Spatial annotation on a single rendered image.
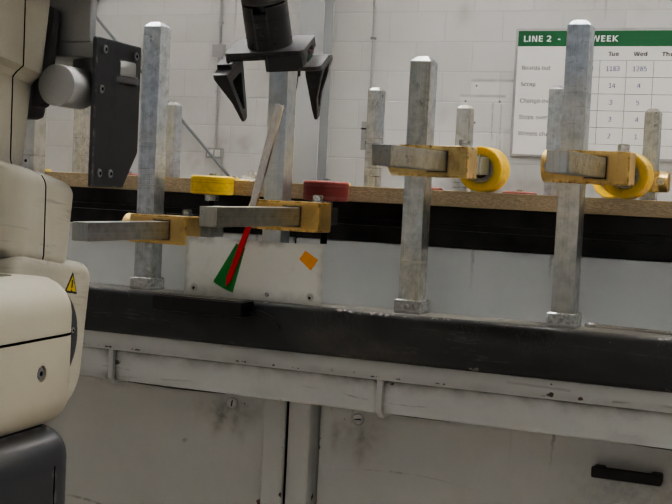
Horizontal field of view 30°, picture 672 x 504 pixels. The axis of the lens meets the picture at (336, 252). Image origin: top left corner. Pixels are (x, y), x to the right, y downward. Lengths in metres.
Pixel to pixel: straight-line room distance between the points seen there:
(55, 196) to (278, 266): 0.82
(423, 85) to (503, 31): 7.50
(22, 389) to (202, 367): 1.22
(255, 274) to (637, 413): 0.66
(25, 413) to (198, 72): 9.52
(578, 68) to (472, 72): 7.60
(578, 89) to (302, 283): 0.55
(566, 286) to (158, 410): 0.96
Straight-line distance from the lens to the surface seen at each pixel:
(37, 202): 1.31
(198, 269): 2.17
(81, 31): 1.41
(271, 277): 2.10
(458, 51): 9.59
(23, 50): 1.35
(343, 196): 2.18
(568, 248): 1.94
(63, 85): 1.35
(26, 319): 1.01
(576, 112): 1.94
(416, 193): 2.01
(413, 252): 2.01
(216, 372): 2.21
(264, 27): 1.56
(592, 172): 1.83
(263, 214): 1.96
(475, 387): 2.01
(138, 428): 2.57
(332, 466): 2.38
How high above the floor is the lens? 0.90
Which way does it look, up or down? 3 degrees down
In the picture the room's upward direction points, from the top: 3 degrees clockwise
